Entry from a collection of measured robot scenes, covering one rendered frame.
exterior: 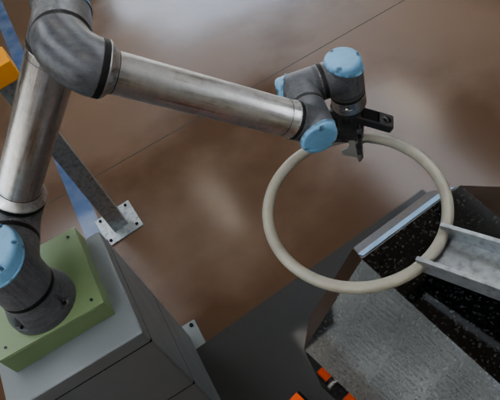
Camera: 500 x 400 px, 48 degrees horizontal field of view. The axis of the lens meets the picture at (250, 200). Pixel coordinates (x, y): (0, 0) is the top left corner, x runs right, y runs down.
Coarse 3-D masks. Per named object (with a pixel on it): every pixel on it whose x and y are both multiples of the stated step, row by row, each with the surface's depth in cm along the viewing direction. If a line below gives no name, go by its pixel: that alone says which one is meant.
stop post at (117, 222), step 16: (0, 48) 205; (0, 64) 199; (0, 80) 202; (16, 80) 207; (64, 144) 235; (64, 160) 240; (80, 160) 246; (80, 176) 250; (96, 192) 260; (96, 208) 266; (112, 208) 272; (128, 208) 290; (96, 224) 289; (112, 224) 278; (128, 224) 284; (112, 240) 280
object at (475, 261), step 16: (448, 240) 138; (464, 240) 135; (480, 240) 130; (496, 240) 127; (448, 256) 135; (464, 256) 133; (480, 256) 131; (496, 256) 129; (432, 272) 133; (448, 272) 127; (464, 272) 125; (480, 272) 128; (496, 272) 126; (480, 288) 123; (496, 288) 119
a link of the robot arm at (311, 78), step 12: (300, 72) 137; (312, 72) 136; (324, 72) 135; (276, 84) 137; (288, 84) 136; (300, 84) 134; (312, 84) 135; (324, 84) 135; (288, 96) 135; (324, 96) 138
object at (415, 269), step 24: (336, 144) 160; (384, 144) 156; (408, 144) 153; (288, 168) 157; (432, 168) 148; (264, 216) 150; (288, 264) 141; (336, 288) 135; (360, 288) 134; (384, 288) 133
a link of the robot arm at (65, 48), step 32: (32, 32) 104; (64, 32) 102; (64, 64) 102; (96, 64) 102; (128, 64) 106; (160, 64) 111; (96, 96) 106; (128, 96) 110; (160, 96) 111; (192, 96) 113; (224, 96) 116; (256, 96) 120; (320, 96) 133; (256, 128) 123; (288, 128) 124; (320, 128) 125
